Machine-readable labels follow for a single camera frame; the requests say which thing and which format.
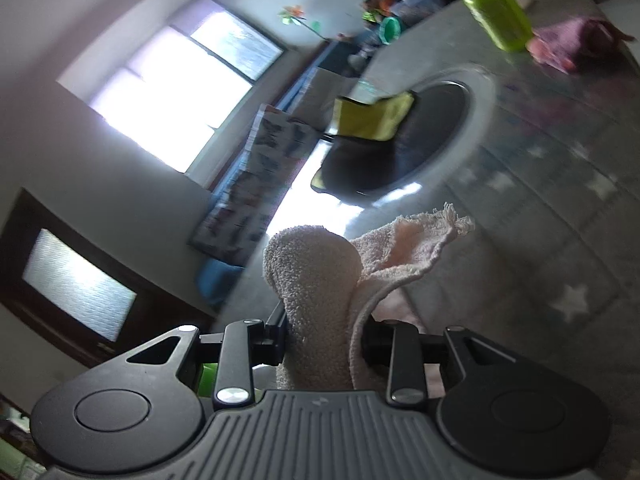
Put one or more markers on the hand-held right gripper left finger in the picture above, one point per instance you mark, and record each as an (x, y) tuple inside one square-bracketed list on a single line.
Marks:
[(272, 340)]

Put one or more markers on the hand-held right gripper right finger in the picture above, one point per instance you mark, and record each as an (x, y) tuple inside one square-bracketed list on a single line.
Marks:
[(375, 345)]

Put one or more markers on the pale pink towel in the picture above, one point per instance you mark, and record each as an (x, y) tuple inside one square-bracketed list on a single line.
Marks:
[(315, 285)]

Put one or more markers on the clear pump soap bottle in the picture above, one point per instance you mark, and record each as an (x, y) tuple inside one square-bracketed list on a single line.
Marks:
[(207, 380)]

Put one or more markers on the blue sofa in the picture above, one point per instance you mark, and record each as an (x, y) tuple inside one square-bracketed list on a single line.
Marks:
[(217, 280)]

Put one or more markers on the dark door with frosted glass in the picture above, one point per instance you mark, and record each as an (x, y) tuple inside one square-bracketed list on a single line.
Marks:
[(150, 300)]

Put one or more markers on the butterfly print cushion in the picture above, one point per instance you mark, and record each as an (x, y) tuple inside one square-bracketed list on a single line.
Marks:
[(235, 210), (285, 132)]

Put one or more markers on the yellow grey microfibre cloth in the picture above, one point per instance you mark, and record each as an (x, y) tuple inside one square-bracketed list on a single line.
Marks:
[(370, 115)]

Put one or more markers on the round black hob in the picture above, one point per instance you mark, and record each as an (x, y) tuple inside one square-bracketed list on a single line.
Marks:
[(440, 120)]

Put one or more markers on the window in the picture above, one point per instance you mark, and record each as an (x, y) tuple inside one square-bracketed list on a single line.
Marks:
[(175, 100)]

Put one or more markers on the green plastic basin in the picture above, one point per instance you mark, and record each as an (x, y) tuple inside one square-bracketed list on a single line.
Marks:
[(391, 29)]

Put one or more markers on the pinwheel flower toy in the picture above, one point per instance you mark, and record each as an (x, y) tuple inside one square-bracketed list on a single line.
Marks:
[(295, 15)]

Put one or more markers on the teddy bear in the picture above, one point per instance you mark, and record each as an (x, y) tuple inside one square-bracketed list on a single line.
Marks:
[(375, 10)]

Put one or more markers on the clear storage box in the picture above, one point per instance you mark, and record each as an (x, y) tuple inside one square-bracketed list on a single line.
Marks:
[(415, 0)]

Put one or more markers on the small green bottle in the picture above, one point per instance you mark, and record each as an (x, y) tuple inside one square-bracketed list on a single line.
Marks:
[(495, 15)]

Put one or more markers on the purple pink cloth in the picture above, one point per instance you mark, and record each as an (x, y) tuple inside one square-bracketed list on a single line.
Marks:
[(575, 40)]

